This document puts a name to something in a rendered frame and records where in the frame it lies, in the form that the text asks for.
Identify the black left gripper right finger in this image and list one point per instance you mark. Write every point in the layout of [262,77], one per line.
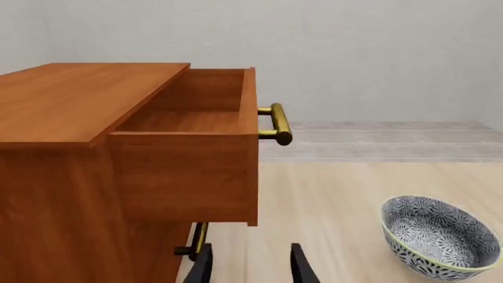
[302,266]

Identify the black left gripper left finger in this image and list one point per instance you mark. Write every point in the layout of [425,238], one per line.
[201,268]

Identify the black white patterned bowl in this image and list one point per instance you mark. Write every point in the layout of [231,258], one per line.
[440,237]

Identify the open wooden drawer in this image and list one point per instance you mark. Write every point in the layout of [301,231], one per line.
[188,165]

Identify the wooden cabinet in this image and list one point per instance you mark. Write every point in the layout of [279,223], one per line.
[59,165]

